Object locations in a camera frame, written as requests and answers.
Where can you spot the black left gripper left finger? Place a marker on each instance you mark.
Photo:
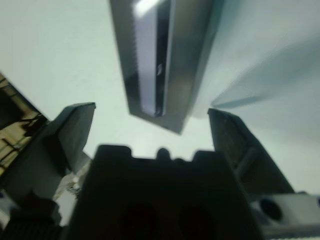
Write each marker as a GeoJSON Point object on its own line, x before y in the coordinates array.
{"type": "Point", "coordinates": [50, 150]}

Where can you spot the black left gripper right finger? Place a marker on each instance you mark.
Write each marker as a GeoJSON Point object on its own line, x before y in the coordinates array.
{"type": "Point", "coordinates": [240, 150]}

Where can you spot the black box lid with strip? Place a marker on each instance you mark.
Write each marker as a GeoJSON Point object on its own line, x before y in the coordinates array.
{"type": "Point", "coordinates": [185, 62]}

